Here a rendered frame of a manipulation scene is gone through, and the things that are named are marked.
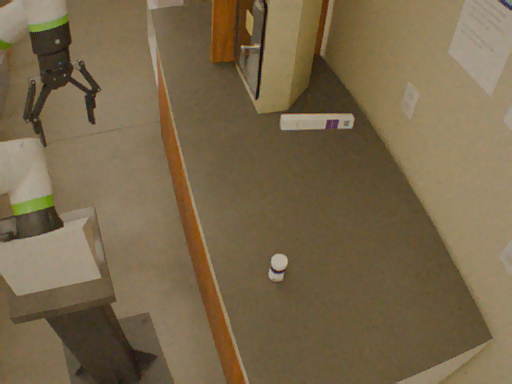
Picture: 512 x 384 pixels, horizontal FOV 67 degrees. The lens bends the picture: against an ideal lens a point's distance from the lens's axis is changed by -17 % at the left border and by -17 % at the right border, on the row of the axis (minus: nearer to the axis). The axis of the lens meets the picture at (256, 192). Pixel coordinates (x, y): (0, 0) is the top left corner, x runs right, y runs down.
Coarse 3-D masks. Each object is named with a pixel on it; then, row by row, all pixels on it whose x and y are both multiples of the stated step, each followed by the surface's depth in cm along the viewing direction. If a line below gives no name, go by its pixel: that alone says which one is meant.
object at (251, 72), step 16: (240, 0) 154; (256, 0) 136; (240, 16) 158; (256, 16) 139; (240, 32) 162; (256, 32) 143; (240, 48) 167; (256, 64) 149; (256, 80) 153; (256, 96) 157
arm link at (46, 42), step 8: (64, 24) 81; (32, 32) 79; (40, 32) 78; (48, 32) 79; (56, 32) 80; (64, 32) 82; (32, 40) 80; (40, 40) 79; (48, 40) 80; (56, 40) 81; (64, 40) 82; (32, 48) 82; (40, 48) 80; (48, 48) 81; (56, 48) 82; (64, 48) 85
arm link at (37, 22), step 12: (24, 0) 74; (36, 0) 74; (48, 0) 75; (60, 0) 77; (36, 12) 75; (48, 12) 76; (60, 12) 79; (36, 24) 77; (48, 24) 78; (60, 24) 80
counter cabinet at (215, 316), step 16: (160, 80) 231; (160, 96) 246; (160, 112) 270; (176, 144) 193; (176, 160) 201; (176, 176) 216; (176, 192) 233; (192, 208) 170; (192, 224) 180; (192, 240) 191; (192, 256) 211; (208, 272) 157; (208, 288) 166; (208, 304) 182; (208, 320) 195; (224, 320) 140; (224, 336) 150; (224, 352) 161; (224, 368) 174; (240, 368) 128; (448, 368) 116
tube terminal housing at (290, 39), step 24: (264, 0) 132; (288, 0) 129; (312, 0) 138; (288, 24) 136; (312, 24) 149; (288, 48) 144; (312, 48) 161; (240, 72) 177; (264, 72) 149; (288, 72) 152; (264, 96) 157; (288, 96) 160
